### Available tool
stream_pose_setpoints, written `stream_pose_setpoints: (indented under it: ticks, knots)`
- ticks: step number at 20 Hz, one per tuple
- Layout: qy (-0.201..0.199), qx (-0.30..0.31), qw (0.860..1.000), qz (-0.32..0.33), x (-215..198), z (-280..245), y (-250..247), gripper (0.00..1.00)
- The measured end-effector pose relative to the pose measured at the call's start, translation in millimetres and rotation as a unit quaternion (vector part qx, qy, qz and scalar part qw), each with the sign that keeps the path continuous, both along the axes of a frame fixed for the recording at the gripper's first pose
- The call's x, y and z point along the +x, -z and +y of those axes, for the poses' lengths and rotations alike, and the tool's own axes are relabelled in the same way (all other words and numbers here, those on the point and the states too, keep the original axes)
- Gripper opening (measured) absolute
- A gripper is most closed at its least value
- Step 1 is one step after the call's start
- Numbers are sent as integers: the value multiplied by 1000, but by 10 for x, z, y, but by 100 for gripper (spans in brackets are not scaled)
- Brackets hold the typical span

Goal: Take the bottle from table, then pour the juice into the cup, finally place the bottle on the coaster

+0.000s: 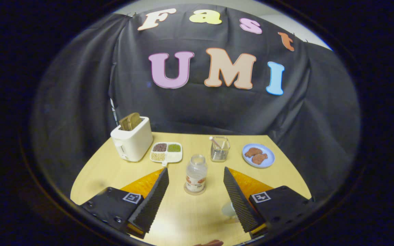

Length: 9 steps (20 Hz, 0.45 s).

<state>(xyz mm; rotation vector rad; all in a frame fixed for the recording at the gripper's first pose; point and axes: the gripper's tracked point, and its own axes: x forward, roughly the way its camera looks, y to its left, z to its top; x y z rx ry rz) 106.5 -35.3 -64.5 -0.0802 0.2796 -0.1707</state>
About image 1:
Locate white divided grain dish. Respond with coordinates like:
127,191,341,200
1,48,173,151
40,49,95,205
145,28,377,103
149,142,183,167

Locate white toaster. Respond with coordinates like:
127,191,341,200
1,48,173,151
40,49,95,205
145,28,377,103
110,117,154,162

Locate black backdrop cloth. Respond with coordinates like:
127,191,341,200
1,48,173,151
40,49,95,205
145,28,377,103
29,3,361,205

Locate clear square holder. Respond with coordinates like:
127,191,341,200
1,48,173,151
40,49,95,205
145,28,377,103
211,136,231,162

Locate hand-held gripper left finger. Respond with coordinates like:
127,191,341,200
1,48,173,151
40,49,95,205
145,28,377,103
79,167,170,240

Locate clear juice bottle red label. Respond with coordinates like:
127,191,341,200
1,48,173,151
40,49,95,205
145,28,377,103
186,154,208,193

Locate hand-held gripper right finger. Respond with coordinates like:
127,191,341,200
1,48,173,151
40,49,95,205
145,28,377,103
223,167,312,240

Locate light blue plate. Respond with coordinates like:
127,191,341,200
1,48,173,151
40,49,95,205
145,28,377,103
242,143,275,168

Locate brown bread slice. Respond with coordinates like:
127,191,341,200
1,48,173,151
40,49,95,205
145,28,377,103
119,112,143,131

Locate wooden table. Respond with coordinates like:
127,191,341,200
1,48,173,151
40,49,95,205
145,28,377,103
70,132,312,246

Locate white cup blue inside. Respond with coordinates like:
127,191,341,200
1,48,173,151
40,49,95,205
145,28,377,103
222,201,239,219

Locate round wooden coaster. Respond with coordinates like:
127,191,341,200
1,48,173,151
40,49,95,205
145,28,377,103
184,183,207,196

